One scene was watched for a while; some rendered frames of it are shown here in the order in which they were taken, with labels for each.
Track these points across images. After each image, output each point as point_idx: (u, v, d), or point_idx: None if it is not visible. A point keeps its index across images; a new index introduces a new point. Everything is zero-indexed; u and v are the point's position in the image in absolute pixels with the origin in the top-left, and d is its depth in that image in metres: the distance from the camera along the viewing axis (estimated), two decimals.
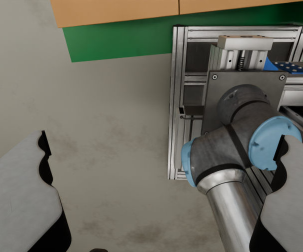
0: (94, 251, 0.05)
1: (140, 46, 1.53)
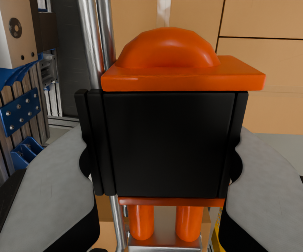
0: (94, 251, 0.05)
1: None
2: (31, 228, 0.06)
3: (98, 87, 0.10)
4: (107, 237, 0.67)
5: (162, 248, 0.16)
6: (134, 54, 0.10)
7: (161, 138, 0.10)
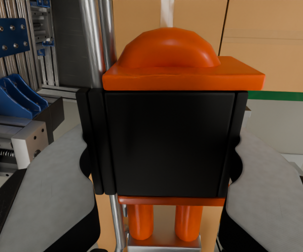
0: (94, 251, 0.05)
1: None
2: (31, 228, 0.06)
3: (99, 86, 0.10)
4: None
5: (161, 248, 0.17)
6: (135, 53, 0.10)
7: (161, 137, 0.10)
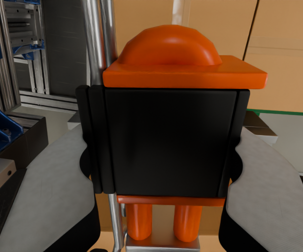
0: (94, 251, 0.05)
1: None
2: (31, 228, 0.06)
3: (99, 83, 0.10)
4: None
5: (160, 248, 0.16)
6: (136, 50, 0.10)
7: (161, 135, 0.10)
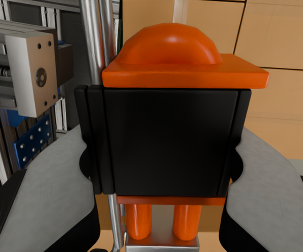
0: (94, 251, 0.05)
1: None
2: (31, 228, 0.06)
3: (98, 83, 0.10)
4: None
5: (159, 247, 0.16)
6: (135, 49, 0.10)
7: (162, 135, 0.10)
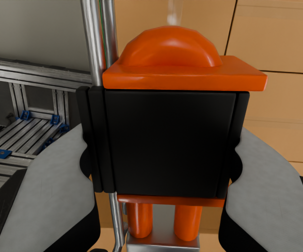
0: (94, 251, 0.05)
1: (102, 31, 1.20)
2: (31, 228, 0.06)
3: (99, 84, 0.10)
4: None
5: (160, 247, 0.17)
6: (136, 52, 0.10)
7: (161, 136, 0.10)
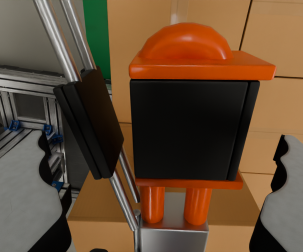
0: (94, 251, 0.05)
1: (98, 33, 1.10)
2: None
3: (72, 80, 0.11)
4: (102, 245, 0.44)
5: (171, 231, 0.18)
6: (157, 46, 0.11)
7: (179, 122, 0.12)
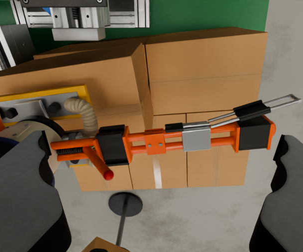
0: (94, 251, 0.05)
1: (184, 2, 1.38)
2: None
3: (270, 110, 0.46)
4: (112, 78, 0.70)
5: (210, 138, 0.50)
6: (273, 125, 0.48)
7: (258, 135, 0.48)
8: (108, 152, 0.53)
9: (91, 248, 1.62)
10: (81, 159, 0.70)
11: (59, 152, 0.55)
